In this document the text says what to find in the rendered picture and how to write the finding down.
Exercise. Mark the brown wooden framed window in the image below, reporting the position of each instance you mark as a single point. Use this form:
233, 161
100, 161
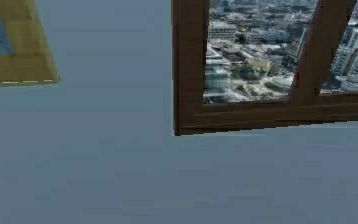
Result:
190, 66

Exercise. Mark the yellow framed wall picture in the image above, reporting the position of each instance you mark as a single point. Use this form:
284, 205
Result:
27, 50

